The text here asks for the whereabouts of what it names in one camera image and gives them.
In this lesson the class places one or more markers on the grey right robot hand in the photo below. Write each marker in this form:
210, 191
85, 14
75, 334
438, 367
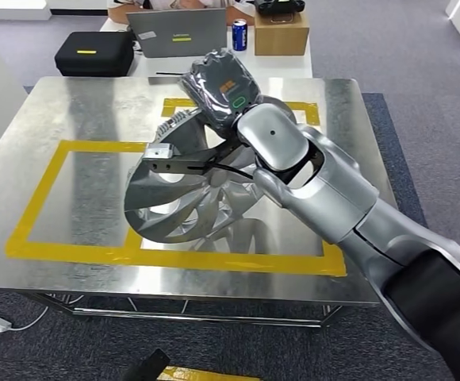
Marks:
222, 89

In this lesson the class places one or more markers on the grey laptop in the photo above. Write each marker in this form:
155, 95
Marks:
174, 29

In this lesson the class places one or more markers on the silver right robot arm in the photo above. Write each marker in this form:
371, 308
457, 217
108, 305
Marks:
333, 200

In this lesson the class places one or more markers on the yellow floor tape strip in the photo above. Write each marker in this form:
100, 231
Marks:
210, 374

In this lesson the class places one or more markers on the black remote controller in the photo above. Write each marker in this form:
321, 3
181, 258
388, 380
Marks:
280, 6

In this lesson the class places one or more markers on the person's right forearm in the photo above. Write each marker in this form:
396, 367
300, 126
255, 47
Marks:
118, 15

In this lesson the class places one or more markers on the grey plastic wheel cover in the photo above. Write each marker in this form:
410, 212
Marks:
167, 210

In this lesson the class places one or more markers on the black zip case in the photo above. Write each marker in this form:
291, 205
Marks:
95, 60

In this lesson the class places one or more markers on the seated person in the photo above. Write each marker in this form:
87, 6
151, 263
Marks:
182, 3

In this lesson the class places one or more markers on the white desk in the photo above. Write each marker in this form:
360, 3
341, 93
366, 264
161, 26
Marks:
285, 65

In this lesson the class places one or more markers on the blue drink can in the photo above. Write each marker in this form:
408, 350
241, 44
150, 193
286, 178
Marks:
239, 36

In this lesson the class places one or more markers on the dark robot foot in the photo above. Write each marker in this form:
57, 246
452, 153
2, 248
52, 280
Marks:
146, 365

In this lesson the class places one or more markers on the brown cardboard box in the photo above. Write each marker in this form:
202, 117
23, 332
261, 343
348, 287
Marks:
281, 37

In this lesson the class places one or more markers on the stainless steel workbench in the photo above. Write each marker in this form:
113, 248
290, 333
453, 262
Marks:
75, 210

